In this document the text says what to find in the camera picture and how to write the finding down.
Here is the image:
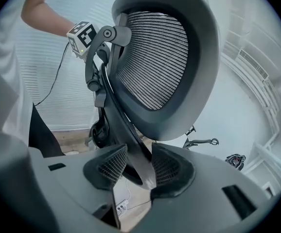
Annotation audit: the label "ceiling air vent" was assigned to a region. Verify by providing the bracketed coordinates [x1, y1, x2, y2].
[237, 49, 270, 80]

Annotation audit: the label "person's left forearm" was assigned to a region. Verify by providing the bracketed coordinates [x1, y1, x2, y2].
[20, 0, 77, 37]

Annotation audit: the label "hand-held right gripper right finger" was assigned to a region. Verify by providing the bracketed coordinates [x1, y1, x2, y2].
[130, 142, 275, 233]

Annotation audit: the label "black office chair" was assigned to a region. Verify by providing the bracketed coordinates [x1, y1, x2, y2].
[182, 125, 220, 150]
[84, 0, 221, 191]

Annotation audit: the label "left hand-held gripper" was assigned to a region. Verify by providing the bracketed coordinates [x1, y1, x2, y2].
[66, 20, 112, 64]

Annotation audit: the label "black cable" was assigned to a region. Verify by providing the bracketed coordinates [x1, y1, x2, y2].
[34, 42, 70, 106]
[128, 199, 153, 208]

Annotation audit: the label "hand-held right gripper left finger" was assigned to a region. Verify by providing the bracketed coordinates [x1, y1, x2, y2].
[28, 143, 128, 233]

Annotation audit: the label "person's white shirt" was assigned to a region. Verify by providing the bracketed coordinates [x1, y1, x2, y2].
[0, 0, 48, 140]

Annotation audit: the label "black device with red wires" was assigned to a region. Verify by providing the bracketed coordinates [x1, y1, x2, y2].
[225, 153, 247, 171]

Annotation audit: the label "white power strip cable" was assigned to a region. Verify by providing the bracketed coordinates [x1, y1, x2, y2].
[124, 178, 132, 202]

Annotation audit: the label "white venetian blinds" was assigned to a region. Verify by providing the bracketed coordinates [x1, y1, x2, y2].
[16, 0, 113, 132]

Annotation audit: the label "person's black trousers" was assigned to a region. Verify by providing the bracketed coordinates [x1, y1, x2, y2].
[28, 102, 66, 158]

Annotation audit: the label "white power strip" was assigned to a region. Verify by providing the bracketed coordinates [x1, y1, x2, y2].
[115, 200, 129, 211]

